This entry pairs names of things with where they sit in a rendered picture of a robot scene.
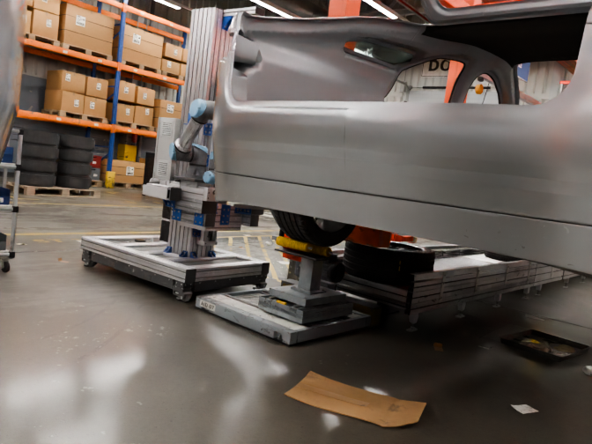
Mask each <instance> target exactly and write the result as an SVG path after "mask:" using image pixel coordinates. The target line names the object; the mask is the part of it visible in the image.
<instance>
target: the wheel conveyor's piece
mask: <svg viewBox="0 0 592 444"><path fill-rule="evenodd" d="M457 248H459V249H460V252H458V253H459V255H460V256H465V257H469V258H473V259H478V260H482V261H487V262H490V263H504V262H502V261H499V260H494V259H492V258H489V257H486V256H485V252H484V250H479V249H474V248H466V247H463V246H457ZM534 265H536V268H535V269H536V275H534V276H535V280H534V282H533V283H534V285H533V286H535V285H536V290H537V294H534V295H536V296H540V295H541V294H538V293H539V291H541V288H542V284H546V283H550V282H553V281H558V280H561V279H562V277H561V276H563V270H561V269H557V268H554V267H551V266H547V265H543V264H541V263H536V264H534Z"/></svg>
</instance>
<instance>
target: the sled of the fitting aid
mask: <svg viewBox="0 0 592 444"><path fill-rule="evenodd" d="M258 308H260V309H262V310H264V311H267V312H270V313H272V314H274V315H279V316H281V317H284V318H286V319H288V320H291V321H294V322H297V323H300V324H304V323H309V322H317V321H321V320H326V319H330V318H335V317H339V316H344V315H352V309H353V302H350V301H348V300H342V301H337V302H331V303H326V304H321V305H314V306H309V307H303V306H301V305H298V304H295V303H292V302H290V301H287V300H282V299H280V298H277V297H274V296H272V295H263V296H259V302H258Z"/></svg>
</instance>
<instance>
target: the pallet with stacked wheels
mask: <svg viewBox="0 0 592 444"><path fill-rule="evenodd" d="M21 130H24V135H23V141H22V152H21V164H20V165H22V170H21V171H20V175H19V186H18V192H19V193H24V195H26V196H66V197H89V198H100V192H101V190H97V189H89V188H90V187H91V185H92V178H90V176H89V174H92V166H90V164H91V162H93V153H92V150H93V149H94V147H95V140H93V138H90V137H79V136H72V135H64V134H59V136H58V133H53V132H47V131H40V130H33V129H21ZM57 145H58V147H56V146H57ZM14 186H15V182H12V181H7V182H6V188H7V189H10V190H13V192H14ZM35 189H38V190H35ZM79 190H80V194H79ZM35 191H36V192H35ZM90 192H91V196H89V194H90ZM71 193H75V194H71ZM46 194H52V195H46ZM70 195H73V196H70Z"/></svg>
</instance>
